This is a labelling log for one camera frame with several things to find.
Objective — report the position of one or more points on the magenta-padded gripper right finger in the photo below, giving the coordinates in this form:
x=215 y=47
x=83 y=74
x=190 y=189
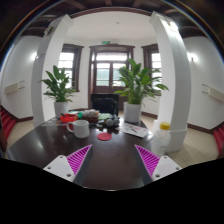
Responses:
x=165 y=166

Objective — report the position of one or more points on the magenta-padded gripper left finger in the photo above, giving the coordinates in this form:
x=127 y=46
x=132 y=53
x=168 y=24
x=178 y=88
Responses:
x=60 y=166

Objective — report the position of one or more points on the clear yellow-capped drink bottle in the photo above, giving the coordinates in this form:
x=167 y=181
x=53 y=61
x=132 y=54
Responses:
x=160 y=140

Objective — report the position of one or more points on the white speckled mug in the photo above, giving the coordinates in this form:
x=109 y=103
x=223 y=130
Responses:
x=81 y=129

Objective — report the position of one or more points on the printed paper leaflet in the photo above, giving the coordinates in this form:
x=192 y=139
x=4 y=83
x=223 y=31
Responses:
x=134 y=130

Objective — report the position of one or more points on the flat round red coaster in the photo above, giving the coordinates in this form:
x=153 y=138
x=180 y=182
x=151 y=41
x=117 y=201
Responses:
x=104 y=136

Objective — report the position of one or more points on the pile of wrapped snacks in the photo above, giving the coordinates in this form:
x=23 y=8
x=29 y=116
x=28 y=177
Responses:
x=90 y=115

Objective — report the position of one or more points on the red carpeted staircase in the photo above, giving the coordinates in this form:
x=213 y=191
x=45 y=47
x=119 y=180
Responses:
x=6 y=123
x=219 y=138

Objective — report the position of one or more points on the green flat packet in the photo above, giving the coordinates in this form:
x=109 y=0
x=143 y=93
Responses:
x=104 y=116

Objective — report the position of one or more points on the grey dumbbell pair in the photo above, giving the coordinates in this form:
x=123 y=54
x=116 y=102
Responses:
x=111 y=121

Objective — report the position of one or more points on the black office chair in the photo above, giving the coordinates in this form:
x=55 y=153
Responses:
x=104 y=103

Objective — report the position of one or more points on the small potted green plant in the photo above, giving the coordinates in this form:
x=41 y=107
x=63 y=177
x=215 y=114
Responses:
x=59 y=86

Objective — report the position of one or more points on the large potted green plant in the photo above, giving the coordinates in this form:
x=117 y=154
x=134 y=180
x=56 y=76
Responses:
x=135 y=83

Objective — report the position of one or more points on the brown glazed double door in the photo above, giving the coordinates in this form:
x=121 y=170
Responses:
x=103 y=73

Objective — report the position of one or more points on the brown framed window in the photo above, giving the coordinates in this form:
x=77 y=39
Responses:
x=68 y=63
x=155 y=61

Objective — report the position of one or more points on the green exit sign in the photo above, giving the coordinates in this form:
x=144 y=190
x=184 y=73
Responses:
x=105 y=42

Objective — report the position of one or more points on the white wall radiator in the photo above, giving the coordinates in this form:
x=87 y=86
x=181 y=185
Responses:
x=213 y=94
x=13 y=87

